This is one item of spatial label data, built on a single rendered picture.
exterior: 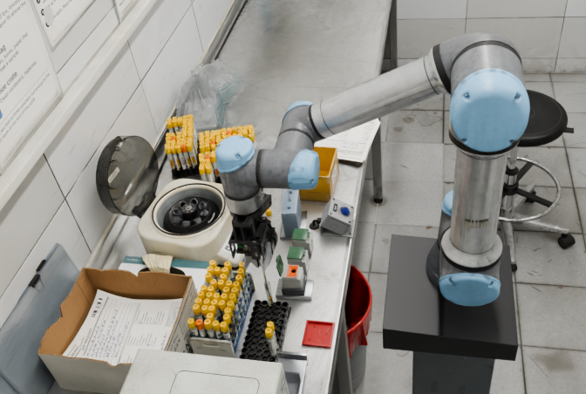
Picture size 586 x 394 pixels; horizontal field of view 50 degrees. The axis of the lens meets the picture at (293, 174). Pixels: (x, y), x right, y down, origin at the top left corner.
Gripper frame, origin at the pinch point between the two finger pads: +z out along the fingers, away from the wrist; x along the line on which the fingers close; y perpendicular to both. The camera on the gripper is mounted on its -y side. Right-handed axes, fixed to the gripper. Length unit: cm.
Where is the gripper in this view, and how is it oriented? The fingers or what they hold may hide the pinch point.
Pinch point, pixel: (262, 261)
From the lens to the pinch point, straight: 144.9
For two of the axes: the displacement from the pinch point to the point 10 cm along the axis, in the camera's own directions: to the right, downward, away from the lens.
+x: 9.8, 0.3, -2.0
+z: 1.1, 7.5, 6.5
